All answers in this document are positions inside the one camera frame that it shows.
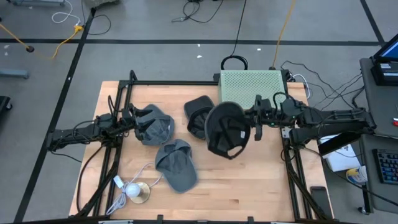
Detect white globe lamp brass base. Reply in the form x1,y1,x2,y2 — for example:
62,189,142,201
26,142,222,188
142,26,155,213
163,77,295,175
124,181,152,205

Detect black hanging cable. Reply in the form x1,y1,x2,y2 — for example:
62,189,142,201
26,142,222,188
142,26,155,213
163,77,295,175
220,0,249,71

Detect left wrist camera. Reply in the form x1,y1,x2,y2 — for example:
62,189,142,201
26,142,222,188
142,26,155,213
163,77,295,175
96,113,116,130

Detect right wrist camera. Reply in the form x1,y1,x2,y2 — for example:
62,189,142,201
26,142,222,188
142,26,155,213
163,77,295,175
279,96,305,119

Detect white floor cable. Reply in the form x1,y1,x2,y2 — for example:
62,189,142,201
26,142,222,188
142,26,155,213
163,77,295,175
51,0,82,26

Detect black labelled box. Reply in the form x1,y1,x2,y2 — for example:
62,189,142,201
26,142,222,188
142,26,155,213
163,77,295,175
370,60,398,86

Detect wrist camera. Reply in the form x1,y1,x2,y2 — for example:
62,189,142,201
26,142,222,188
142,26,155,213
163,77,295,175
279,96,305,119
96,113,116,130

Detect grey cap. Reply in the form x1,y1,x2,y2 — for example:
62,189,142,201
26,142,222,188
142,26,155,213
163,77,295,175
154,138,199,194
135,103,175,146

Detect black laptop blue screen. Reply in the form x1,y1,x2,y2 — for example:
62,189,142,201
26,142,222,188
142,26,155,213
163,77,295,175
372,33,398,63

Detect white lamp with cable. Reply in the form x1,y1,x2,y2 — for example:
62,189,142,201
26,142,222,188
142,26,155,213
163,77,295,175
105,162,164,217

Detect yellow floor cable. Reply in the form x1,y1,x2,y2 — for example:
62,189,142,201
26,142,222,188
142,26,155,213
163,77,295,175
0,23,32,50

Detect white box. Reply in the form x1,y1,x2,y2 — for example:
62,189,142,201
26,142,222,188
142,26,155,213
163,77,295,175
317,134,361,173

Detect grey side desk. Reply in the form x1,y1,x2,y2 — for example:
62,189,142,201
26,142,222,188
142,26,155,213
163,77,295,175
359,57,398,215

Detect white printed tub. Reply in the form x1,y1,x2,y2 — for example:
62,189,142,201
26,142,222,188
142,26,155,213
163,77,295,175
345,166,369,186

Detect black smartphone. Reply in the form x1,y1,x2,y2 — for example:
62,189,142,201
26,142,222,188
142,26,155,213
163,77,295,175
310,185,333,218

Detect yellow hanging cable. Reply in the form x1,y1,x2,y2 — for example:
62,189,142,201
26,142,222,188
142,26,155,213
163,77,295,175
272,0,297,70

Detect black keyboard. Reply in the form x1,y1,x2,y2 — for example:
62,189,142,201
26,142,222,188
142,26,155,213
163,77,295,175
372,148,398,185

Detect black cap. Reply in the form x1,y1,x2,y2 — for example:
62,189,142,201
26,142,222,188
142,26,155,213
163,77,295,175
183,95,216,141
204,101,251,161

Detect black tangled cables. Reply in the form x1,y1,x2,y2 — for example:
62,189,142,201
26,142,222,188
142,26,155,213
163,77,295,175
280,60,366,110

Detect black floor cable bundle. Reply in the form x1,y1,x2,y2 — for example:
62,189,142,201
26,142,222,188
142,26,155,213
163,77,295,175
170,0,224,24

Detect black aluminium table frame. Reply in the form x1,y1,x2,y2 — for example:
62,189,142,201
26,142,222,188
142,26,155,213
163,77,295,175
73,69,333,224

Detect white cable behind shelf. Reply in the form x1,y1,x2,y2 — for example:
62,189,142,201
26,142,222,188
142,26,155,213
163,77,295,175
292,73,312,100

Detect black wheeled base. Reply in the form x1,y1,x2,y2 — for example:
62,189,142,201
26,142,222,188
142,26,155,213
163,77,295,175
0,95,13,113

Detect yellow cable with plug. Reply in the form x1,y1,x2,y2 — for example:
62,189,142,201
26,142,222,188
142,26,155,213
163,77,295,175
34,24,85,60

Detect grey metal floor bar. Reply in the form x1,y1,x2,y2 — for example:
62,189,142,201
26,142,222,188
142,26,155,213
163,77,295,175
6,0,66,7
0,68,30,80

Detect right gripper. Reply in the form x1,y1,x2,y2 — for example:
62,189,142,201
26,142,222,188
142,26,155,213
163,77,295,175
246,95,280,142

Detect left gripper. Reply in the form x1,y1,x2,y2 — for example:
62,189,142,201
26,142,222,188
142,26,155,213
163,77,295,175
119,104,155,142

